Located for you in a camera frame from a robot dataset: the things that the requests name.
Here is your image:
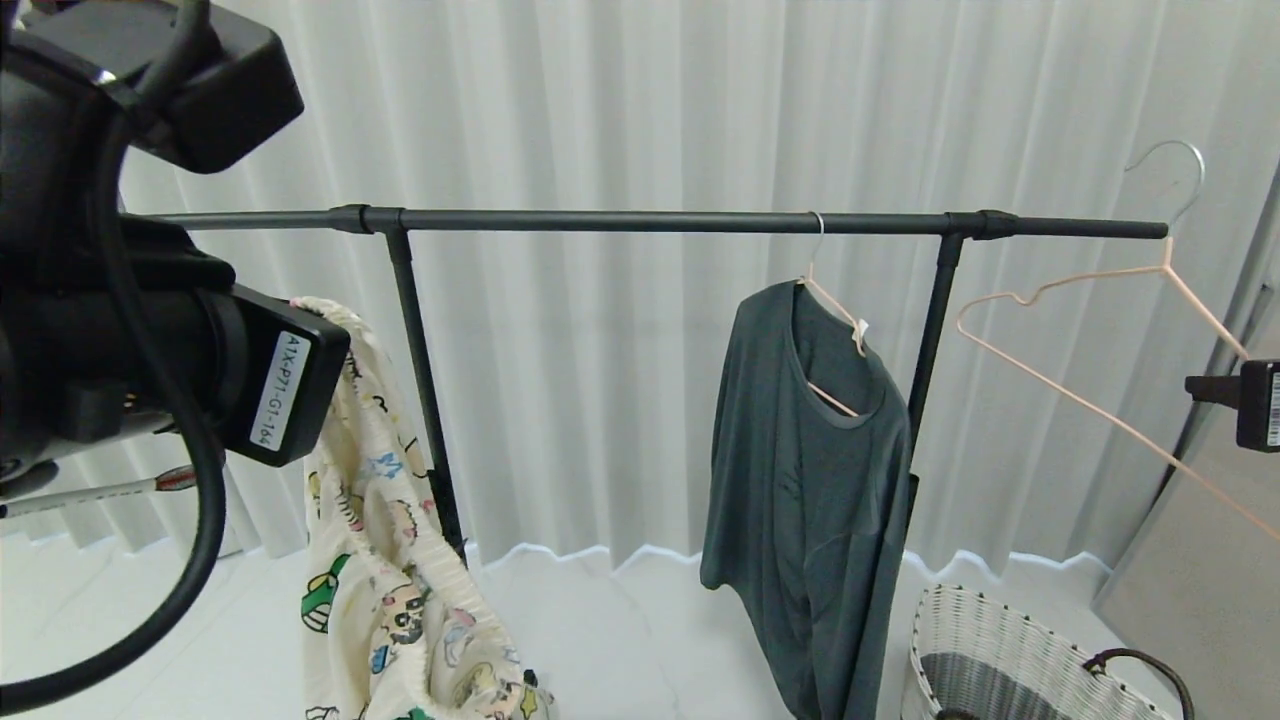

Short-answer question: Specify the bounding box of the pink clothes hanger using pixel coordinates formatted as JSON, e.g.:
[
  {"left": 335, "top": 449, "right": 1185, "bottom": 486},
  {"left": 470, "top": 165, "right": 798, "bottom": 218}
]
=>
[
  {"left": 955, "top": 139, "right": 1280, "bottom": 546},
  {"left": 798, "top": 211, "right": 871, "bottom": 420}
]

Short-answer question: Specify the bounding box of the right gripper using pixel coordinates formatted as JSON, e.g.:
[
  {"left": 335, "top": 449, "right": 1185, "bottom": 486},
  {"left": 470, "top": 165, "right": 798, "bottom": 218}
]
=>
[{"left": 1236, "top": 358, "right": 1280, "bottom": 455}]

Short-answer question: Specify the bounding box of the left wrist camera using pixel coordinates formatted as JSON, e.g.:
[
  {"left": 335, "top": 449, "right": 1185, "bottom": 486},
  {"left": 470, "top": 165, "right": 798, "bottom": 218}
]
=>
[{"left": 15, "top": 0, "right": 306, "bottom": 176}]

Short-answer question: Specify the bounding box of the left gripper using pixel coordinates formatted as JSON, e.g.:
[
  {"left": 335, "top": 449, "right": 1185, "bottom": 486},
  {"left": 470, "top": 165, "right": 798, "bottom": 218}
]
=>
[{"left": 0, "top": 283, "right": 352, "bottom": 469}]

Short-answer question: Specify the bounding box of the cream printed garment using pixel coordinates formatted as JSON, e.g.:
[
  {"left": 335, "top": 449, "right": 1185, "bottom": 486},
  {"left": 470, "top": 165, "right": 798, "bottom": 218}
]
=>
[{"left": 288, "top": 295, "right": 558, "bottom": 720}]

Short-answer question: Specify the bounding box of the black clothes rack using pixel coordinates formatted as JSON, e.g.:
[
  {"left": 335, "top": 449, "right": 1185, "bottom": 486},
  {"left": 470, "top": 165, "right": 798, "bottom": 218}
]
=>
[{"left": 148, "top": 204, "right": 1170, "bottom": 569}]

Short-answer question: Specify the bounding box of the white curtain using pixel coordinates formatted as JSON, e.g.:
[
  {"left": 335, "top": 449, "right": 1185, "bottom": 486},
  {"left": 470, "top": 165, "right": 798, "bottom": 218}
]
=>
[{"left": 0, "top": 0, "right": 1280, "bottom": 576}]

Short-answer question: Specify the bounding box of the white laundry basket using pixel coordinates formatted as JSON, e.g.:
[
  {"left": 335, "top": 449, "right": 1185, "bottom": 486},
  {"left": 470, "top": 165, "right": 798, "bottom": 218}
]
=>
[{"left": 900, "top": 584, "right": 1197, "bottom": 720}]

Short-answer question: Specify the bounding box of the dark grey t-shirt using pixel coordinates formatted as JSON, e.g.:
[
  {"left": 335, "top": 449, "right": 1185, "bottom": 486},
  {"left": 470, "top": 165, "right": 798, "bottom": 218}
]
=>
[{"left": 699, "top": 279, "right": 914, "bottom": 720}]

